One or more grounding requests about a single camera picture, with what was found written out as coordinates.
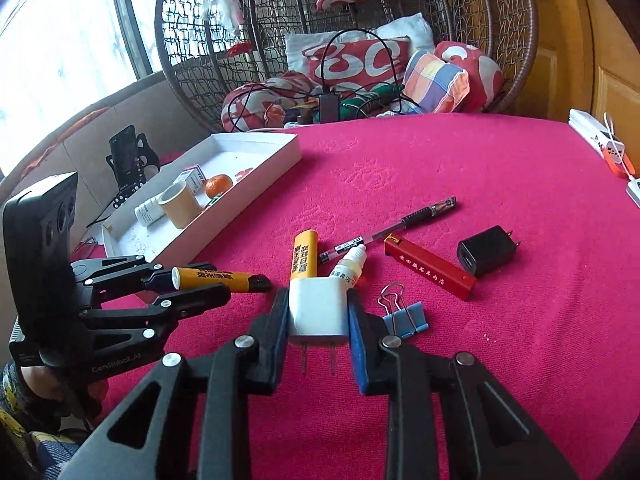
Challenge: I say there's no white shallow tray box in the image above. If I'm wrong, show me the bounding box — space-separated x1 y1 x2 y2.
102 131 302 266

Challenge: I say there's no brown tape roll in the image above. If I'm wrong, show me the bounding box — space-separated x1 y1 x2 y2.
158 181 202 229

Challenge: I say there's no wicker hanging chair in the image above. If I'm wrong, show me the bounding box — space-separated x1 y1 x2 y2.
154 0 538 129

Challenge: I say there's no black gel pen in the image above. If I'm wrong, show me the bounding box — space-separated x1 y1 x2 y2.
318 196 458 263

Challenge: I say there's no wooden door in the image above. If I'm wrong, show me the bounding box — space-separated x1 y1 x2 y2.
544 0 640 162

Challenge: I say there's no black charger plug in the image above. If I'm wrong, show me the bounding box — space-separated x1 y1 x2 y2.
457 226 520 278

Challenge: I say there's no plaid cushion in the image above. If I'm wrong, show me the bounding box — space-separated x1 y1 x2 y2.
402 49 470 114

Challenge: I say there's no red white cushion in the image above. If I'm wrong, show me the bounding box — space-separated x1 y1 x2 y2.
302 37 410 92

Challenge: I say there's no white medicine bottle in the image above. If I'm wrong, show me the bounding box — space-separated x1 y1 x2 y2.
134 194 165 228

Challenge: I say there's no white charger plug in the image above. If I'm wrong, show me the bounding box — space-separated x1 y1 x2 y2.
288 276 349 373

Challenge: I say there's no left hand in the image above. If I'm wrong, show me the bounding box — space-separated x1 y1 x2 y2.
20 366 76 419

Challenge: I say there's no small white dropper bottle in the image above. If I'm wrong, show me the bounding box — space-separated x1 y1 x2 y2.
330 244 367 289

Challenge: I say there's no white red medicine box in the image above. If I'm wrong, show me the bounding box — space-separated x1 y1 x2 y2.
175 165 207 195

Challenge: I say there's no yellow lighter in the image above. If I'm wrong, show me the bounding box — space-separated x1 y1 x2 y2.
170 266 272 292
291 230 319 280

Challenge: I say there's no magenta tablecloth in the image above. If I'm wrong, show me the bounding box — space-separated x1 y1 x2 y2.
69 112 640 480

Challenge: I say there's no blue binder clip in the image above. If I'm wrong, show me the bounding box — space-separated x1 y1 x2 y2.
378 283 430 339

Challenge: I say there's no orange mandarin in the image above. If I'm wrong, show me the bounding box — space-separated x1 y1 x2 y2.
205 174 234 198

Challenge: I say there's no white square charger puck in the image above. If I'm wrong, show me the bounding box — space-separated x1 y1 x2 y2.
626 179 640 207

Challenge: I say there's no black phone stand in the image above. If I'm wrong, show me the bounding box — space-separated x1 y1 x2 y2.
105 125 160 209

